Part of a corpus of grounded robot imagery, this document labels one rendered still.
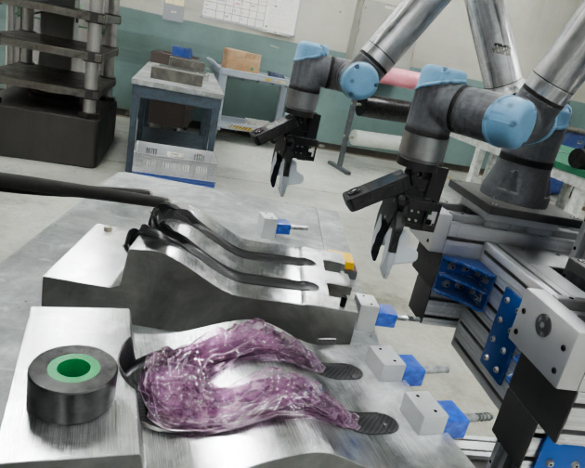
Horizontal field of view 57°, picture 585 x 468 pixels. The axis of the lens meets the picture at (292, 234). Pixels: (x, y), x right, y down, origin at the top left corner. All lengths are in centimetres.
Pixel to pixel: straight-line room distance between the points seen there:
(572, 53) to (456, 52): 711
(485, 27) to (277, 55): 603
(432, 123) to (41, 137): 413
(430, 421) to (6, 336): 60
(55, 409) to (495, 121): 67
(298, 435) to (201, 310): 35
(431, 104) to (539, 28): 775
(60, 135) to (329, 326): 404
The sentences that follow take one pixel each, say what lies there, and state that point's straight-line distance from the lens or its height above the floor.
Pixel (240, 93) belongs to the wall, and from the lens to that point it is 729.
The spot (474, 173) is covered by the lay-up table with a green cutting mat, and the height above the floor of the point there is 58.
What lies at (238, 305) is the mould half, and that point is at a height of 87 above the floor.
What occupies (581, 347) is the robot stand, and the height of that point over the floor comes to 97.
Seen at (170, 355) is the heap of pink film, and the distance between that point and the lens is 67.
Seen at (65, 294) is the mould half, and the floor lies 83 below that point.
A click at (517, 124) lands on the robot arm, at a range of 85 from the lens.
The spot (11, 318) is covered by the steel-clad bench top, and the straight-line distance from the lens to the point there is 94.
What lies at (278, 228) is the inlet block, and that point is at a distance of 138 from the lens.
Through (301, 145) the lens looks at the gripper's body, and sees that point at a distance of 133.
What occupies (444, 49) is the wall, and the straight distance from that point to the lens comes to 797.
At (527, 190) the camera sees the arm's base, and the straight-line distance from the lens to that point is 128.
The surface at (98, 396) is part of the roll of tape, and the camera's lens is 55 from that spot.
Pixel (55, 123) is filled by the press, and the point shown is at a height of 32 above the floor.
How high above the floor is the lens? 127
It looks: 19 degrees down
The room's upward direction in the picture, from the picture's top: 12 degrees clockwise
